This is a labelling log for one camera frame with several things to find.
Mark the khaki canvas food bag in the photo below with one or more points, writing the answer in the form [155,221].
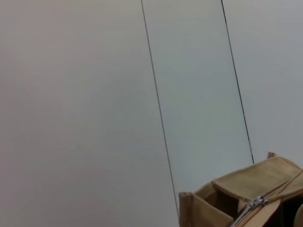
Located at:
[236,184]

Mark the silver metal zipper pull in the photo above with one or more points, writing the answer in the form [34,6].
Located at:
[256,201]

